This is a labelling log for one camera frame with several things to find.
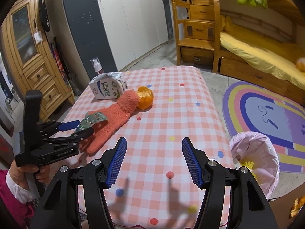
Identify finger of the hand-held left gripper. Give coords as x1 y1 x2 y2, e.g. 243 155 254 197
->
39 120 80 136
45 127 94 146

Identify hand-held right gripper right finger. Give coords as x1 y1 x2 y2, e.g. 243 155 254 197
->
181 137 278 229

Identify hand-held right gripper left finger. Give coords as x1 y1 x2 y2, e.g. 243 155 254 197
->
29 136 128 229

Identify green silver foil wrapper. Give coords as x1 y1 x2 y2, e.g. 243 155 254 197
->
74 112 108 134

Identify trash bin with pink bag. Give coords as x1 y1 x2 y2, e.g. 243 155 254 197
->
229 132 280 199

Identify person's left forearm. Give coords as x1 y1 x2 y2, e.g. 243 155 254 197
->
0 169 36 220

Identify person's left hand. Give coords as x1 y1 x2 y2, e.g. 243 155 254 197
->
9 162 50 184

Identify orange knit glove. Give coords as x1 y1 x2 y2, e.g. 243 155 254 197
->
80 89 139 156

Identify pink checkered tablecloth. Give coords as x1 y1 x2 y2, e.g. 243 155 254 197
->
54 66 235 229

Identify white green milk carton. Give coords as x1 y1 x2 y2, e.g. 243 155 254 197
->
89 72 128 100

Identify wooden cabinet with drawers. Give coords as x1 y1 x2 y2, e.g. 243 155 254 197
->
0 0 75 122

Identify small spray bottle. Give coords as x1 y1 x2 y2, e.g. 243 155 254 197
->
90 58 104 75

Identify colourful leaning bundle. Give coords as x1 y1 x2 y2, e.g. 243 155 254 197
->
49 37 83 97

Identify peeled tangerine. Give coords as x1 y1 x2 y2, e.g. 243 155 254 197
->
136 86 154 109

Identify rainbow rug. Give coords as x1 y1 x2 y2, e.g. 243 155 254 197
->
223 81 305 173

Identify wooden bunk bed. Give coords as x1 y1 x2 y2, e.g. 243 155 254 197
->
212 0 305 105

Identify cardboard box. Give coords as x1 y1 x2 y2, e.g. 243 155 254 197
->
268 191 305 229

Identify black hanging bag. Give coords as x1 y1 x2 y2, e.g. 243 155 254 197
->
38 0 51 32

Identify orange peel scraps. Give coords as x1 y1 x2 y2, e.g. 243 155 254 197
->
289 197 305 219

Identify white wardrobe with round holes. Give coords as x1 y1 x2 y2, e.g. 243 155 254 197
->
59 0 173 77

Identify wooden stair drawers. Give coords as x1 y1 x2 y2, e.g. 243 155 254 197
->
171 0 221 67

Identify yellow bedsheet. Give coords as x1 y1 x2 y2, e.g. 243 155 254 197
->
220 15 305 91

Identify orange plush toy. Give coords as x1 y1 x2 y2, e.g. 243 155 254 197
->
295 57 305 72

